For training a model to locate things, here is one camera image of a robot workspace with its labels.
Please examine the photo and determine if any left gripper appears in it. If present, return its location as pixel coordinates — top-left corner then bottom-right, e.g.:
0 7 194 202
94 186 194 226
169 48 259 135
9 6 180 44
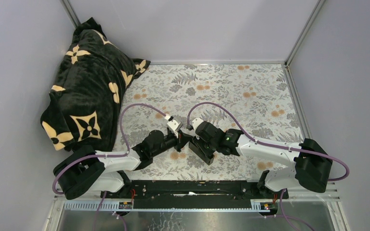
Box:
151 130 192 159

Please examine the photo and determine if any black paper box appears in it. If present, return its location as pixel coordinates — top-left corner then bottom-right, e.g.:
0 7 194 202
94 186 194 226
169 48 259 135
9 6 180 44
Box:
180 132 215 165

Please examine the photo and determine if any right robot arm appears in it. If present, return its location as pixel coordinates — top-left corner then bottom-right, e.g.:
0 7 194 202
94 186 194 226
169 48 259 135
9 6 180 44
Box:
189 118 332 198

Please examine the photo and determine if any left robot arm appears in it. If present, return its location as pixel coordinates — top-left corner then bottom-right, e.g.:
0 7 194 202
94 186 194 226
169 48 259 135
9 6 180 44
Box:
52 130 192 200

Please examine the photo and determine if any floral tablecloth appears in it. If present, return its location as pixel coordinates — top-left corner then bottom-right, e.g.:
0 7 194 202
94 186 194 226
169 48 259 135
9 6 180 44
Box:
114 64 304 180

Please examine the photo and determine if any black floral blanket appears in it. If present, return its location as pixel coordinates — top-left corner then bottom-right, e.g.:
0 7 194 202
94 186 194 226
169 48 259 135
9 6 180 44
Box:
40 18 151 151

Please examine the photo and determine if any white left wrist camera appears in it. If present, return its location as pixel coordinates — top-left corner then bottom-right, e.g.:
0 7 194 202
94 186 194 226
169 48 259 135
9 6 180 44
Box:
165 114 183 131

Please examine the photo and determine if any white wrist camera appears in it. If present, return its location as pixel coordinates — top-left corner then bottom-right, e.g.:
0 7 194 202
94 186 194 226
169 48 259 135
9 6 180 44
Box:
190 118 205 131
165 114 183 131

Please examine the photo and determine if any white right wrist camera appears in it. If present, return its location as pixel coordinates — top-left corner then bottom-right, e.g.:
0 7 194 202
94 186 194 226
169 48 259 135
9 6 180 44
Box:
190 118 205 131

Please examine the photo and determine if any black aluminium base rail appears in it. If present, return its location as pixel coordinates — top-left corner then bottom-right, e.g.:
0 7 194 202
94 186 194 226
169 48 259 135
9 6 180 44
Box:
56 179 340 211

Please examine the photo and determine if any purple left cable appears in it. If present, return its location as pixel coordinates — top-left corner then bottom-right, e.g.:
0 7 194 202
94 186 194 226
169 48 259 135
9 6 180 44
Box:
51 104 173 195

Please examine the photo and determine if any purple cable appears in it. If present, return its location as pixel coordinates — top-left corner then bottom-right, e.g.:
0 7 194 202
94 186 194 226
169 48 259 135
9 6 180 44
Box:
51 104 173 195
186 102 350 231

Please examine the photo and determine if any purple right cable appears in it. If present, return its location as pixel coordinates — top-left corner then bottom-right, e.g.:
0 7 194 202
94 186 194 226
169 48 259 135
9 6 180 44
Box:
186 102 350 231

